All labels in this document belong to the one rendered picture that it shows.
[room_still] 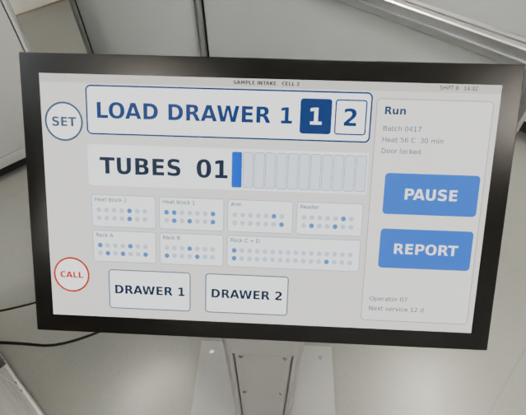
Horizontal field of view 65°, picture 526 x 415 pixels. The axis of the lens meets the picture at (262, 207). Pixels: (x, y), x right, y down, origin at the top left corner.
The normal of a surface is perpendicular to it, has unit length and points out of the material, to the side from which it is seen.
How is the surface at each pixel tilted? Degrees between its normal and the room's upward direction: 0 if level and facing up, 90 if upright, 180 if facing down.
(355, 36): 90
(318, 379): 5
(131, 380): 0
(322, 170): 50
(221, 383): 5
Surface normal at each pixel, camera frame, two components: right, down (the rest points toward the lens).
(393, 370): 0.00, -0.65
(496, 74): -0.04, 0.17
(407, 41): -0.70, 0.55
